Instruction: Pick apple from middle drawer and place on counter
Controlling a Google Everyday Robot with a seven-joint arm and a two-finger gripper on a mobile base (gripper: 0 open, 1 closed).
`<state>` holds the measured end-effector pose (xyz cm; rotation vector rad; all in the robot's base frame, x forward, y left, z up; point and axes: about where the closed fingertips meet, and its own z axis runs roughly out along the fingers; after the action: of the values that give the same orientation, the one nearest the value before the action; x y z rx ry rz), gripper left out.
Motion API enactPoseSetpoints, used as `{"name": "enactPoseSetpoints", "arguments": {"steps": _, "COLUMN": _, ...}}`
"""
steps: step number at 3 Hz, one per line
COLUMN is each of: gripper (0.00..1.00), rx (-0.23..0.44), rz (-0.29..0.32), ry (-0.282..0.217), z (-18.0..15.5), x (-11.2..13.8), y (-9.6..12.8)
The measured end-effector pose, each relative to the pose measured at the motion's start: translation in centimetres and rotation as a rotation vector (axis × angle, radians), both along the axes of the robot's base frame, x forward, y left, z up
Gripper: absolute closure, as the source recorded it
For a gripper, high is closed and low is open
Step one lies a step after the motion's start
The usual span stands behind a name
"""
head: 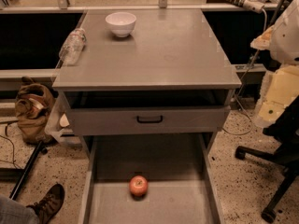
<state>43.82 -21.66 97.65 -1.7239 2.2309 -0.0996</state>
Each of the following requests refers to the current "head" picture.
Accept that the grey top drawer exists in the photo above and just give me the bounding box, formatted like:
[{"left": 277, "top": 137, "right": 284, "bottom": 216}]
[{"left": 64, "top": 90, "right": 231, "bottom": 135}]

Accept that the white ceramic bowl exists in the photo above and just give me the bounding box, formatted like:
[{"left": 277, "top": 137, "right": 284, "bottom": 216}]
[{"left": 106, "top": 12, "right": 136, "bottom": 37}]

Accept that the brown leather shoe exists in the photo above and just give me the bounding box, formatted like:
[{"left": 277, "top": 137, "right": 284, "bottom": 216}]
[{"left": 29, "top": 184, "right": 64, "bottom": 224}]

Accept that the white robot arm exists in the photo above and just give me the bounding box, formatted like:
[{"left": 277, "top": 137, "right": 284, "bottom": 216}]
[{"left": 250, "top": 0, "right": 299, "bottom": 128}]

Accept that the blue jeans leg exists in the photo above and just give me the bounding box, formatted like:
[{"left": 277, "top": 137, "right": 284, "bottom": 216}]
[{"left": 0, "top": 195, "right": 39, "bottom": 224}]

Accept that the grey open middle drawer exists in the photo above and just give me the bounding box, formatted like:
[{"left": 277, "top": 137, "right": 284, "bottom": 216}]
[{"left": 78, "top": 133, "right": 225, "bottom": 224}]

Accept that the grey cable on floor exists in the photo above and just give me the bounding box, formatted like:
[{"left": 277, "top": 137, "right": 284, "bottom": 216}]
[{"left": 221, "top": 7, "right": 269, "bottom": 136}]

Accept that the grey drawer cabinet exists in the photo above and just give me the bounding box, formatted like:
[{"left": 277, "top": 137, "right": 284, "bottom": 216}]
[{"left": 53, "top": 9, "right": 241, "bottom": 149}]

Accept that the clear plastic water bottle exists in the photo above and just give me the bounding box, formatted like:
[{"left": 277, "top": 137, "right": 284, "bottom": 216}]
[{"left": 59, "top": 28, "right": 86, "bottom": 65}]

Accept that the black metal pole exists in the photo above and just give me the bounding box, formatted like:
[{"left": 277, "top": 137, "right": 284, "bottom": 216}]
[{"left": 9, "top": 141, "right": 48, "bottom": 201}]

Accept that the red apple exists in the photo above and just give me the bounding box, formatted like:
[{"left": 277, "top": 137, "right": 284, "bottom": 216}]
[{"left": 129, "top": 175, "right": 148, "bottom": 197}]

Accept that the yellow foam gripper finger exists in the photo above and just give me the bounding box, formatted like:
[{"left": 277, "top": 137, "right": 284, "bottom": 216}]
[
  {"left": 250, "top": 26, "right": 274, "bottom": 50},
  {"left": 253, "top": 65, "right": 299, "bottom": 128}
]

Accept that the brown backpack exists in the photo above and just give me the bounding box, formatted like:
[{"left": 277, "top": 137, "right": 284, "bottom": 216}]
[{"left": 15, "top": 77, "right": 55, "bottom": 145}]

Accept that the clear plastic storage bin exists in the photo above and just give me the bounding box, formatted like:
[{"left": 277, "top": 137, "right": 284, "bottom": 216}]
[{"left": 45, "top": 95, "right": 81, "bottom": 147}]

